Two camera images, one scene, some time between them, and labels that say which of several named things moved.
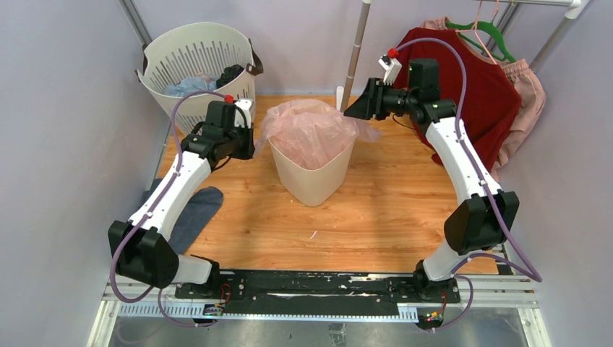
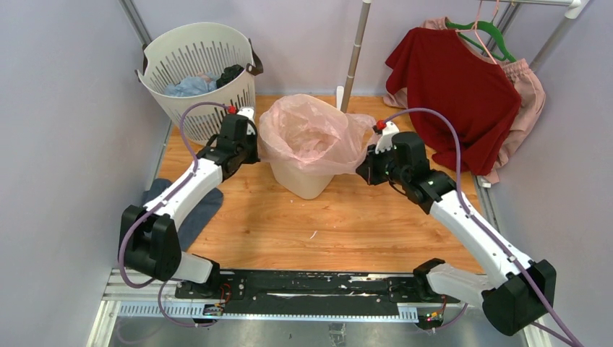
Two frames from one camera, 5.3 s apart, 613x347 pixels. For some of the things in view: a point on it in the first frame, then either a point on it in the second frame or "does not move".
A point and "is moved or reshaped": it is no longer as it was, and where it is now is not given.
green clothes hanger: (480, 24) does not move
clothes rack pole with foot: (343, 95) does not move
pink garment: (524, 77) does not move
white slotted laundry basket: (199, 56) does not move
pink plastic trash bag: (312, 134) is moved or reshaped
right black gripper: (366, 106) → (368, 169)
